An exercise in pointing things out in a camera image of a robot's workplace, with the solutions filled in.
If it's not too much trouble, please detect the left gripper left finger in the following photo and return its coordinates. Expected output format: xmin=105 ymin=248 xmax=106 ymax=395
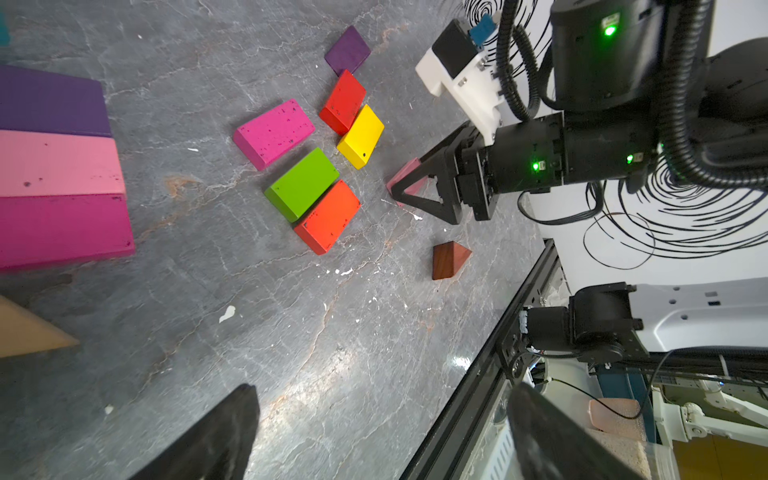
xmin=133 ymin=384 xmax=260 ymax=479

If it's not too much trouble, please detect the light pink block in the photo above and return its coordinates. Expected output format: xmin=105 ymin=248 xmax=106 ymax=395
xmin=386 ymin=158 xmax=427 ymax=195
xmin=0 ymin=130 xmax=126 ymax=198

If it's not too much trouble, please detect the brown triangle block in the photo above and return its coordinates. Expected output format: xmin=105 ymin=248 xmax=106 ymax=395
xmin=432 ymin=241 xmax=472 ymax=280

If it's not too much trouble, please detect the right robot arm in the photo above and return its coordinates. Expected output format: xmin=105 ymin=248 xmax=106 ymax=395
xmin=390 ymin=1 xmax=767 ymax=364

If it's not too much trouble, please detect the magenta block bottom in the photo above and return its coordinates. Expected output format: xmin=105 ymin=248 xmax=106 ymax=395
xmin=233 ymin=99 xmax=315 ymax=171

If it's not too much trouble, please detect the green block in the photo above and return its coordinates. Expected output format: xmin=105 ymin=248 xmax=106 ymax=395
xmin=265 ymin=148 xmax=340 ymax=223

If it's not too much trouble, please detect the red block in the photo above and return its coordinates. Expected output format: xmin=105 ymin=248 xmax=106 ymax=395
xmin=319 ymin=70 xmax=367 ymax=136
xmin=294 ymin=180 xmax=361 ymax=255

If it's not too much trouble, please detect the tan wooden block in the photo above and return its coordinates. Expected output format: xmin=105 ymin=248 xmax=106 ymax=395
xmin=0 ymin=297 xmax=79 ymax=358

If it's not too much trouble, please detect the magenta block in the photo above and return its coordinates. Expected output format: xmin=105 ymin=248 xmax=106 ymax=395
xmin=233 ymin=99 xmax=315 ymax=171
xmin=1 ymin=194 xmax=135 ymax=271

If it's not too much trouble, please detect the yellow block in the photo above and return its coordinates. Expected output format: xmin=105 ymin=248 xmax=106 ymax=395
xmin=337 ymin=105 xmax=385 ymax=170

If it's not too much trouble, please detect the teal triangle block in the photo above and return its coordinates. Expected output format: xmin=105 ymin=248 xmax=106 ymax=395
xmin=0 ymin=12 xmax=10 ymax=47

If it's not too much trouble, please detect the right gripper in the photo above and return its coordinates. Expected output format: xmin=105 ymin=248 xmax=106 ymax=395
xmin=390 ymin=121 xmax=498 ymax=225

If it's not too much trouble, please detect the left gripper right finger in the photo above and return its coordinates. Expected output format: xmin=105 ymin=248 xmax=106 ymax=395
xmin=507 ymin=383 xmax=641 ymax=480

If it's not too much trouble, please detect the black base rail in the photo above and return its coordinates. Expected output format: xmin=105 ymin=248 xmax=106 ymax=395
xmin=401 ymin=239 xmax=560 ymax=479

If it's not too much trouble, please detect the purple block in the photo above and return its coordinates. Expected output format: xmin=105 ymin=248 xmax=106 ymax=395
xmin=1 ymin=65 xmax=112 ymax=137
xmin=324 ymin=26 xmax=371 ymax=77

